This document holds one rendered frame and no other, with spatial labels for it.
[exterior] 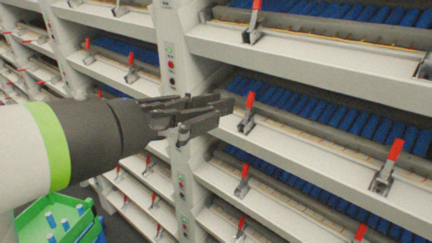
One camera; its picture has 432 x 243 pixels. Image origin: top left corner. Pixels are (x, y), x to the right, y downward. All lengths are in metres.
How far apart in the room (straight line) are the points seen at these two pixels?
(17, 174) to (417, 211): 0.51
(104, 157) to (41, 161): 0.06
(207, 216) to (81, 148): 0.68
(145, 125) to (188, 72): 0.33
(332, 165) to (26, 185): 0.45
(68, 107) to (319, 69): 0.34
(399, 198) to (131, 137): 0.41
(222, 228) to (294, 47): 0.60
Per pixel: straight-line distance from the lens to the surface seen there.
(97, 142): 0.29
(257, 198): 0.70
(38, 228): 1.12
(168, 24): 0.63
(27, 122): 0.28
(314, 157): 0.54
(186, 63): 0.62
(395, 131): 0.58
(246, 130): 0.58
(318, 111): 0.60
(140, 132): 0.32
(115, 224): 1.68
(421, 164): 0.54
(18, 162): 0.27
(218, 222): 0.90
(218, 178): 0.75
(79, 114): 0.29
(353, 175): 0.53
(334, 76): 0.44
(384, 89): 0.43
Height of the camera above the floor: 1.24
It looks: 30 degrees down
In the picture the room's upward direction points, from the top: straight up
